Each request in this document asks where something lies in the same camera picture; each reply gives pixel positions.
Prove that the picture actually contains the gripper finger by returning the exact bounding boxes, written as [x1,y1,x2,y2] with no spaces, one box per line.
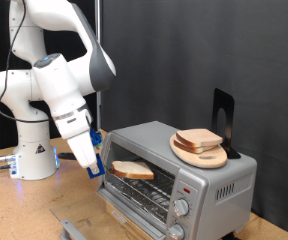
[89,163,101,175]

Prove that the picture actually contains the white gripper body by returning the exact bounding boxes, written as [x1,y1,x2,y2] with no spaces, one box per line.
[52,107,98,169]

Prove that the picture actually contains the metal spatula with blue block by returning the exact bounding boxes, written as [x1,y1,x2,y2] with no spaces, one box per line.
[57,152,118,179]

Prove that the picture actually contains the glass oven door with handle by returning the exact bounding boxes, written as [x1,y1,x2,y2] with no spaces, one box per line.
[49,191,167,240]

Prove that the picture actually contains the silver oven knob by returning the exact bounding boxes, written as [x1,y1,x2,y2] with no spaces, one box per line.
[166,223,186,240]
[172,198,191,218]

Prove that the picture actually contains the silver toaster oven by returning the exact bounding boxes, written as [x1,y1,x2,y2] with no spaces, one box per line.
[97,120,258,240]

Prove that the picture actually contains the round wooden cutting board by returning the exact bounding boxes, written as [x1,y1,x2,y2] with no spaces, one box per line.
[169,134,229,169]

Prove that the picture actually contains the vertical metal pole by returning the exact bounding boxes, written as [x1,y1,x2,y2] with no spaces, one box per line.
[94,0,102,131]

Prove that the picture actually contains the black metal bookend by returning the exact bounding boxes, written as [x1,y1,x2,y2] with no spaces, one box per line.
[211,87,242,160]

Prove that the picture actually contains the metal wire oven rack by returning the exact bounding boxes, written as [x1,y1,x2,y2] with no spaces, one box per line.
[105,158,176,223]

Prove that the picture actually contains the black camera cable with clips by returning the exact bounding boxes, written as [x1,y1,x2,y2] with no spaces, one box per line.
[0,0,52,124]

